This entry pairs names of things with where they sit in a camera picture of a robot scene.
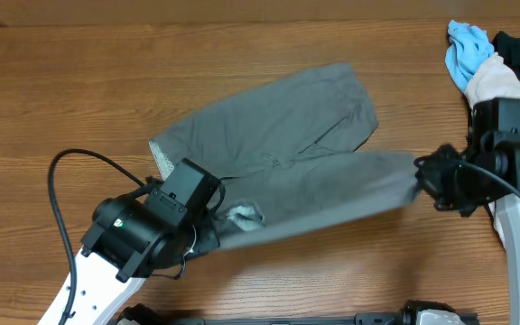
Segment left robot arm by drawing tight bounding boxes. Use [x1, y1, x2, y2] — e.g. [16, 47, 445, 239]
[40, 159, 225, 324]

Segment pale pink garment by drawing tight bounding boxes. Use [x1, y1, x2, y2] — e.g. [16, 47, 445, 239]
[464, 52, 520, 247]

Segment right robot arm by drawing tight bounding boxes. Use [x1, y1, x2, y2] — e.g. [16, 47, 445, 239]
[414, 97, 520, 324]

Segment light blue cloth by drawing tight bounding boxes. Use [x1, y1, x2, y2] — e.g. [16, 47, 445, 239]
[444, 20, 501, 91]

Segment grey shorts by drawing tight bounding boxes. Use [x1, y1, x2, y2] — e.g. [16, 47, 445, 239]
[149, 63, 418, 250]

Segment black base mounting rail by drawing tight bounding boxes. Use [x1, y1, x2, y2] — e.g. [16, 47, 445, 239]
[115, 311, 481, 325]

